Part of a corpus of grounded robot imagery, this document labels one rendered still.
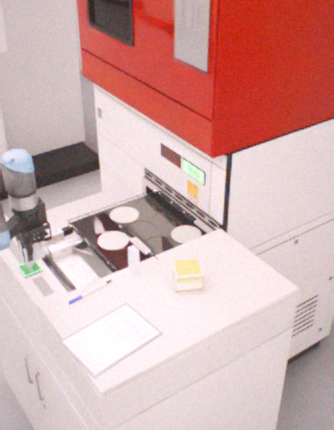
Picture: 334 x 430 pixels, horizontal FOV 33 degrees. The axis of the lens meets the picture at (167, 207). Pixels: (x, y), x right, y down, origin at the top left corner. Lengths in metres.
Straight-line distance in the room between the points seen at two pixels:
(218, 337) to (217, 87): 0.65
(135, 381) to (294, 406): 1.30
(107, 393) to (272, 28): 1.03
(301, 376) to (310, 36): 1.53
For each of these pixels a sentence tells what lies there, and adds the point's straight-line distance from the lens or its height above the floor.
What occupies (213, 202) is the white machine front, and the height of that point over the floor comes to 1.04.
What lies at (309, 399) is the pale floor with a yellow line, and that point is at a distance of 2.62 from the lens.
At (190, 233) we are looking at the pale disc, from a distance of 1.89.
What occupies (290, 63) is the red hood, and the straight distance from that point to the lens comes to 1.73.
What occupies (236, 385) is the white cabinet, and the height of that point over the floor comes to 0.70.
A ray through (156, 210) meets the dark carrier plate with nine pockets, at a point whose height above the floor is 0.90.
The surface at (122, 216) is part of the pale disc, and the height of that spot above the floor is 0.90.
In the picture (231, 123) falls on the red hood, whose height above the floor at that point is 1.32.
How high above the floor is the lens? 2.01
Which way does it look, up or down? 33 degrees down
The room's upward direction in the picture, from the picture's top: straight up
